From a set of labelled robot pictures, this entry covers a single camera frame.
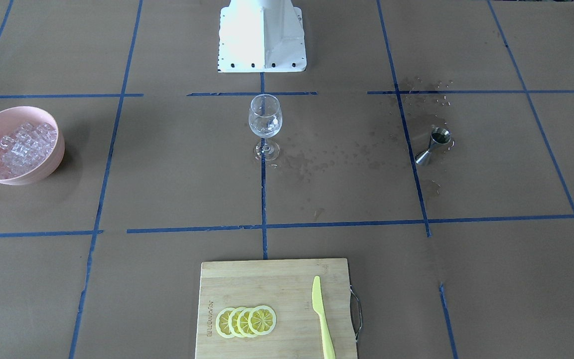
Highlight pink bowl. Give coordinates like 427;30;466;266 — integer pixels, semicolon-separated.
0;106;65;185

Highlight clear ice cubes pile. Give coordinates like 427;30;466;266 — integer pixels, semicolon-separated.
0;122;58;179

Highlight steel jigger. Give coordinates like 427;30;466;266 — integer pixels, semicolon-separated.
414;127;452;166

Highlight clear wine glass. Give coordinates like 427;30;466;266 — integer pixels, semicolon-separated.
248;93;283;162

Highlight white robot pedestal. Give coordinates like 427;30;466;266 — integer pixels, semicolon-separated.
217;0;307;73

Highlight yellow plastic knife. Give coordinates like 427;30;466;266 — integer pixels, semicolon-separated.
310;275;336;359

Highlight wooden cutting board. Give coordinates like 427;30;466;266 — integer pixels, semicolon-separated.
194;258;358;359

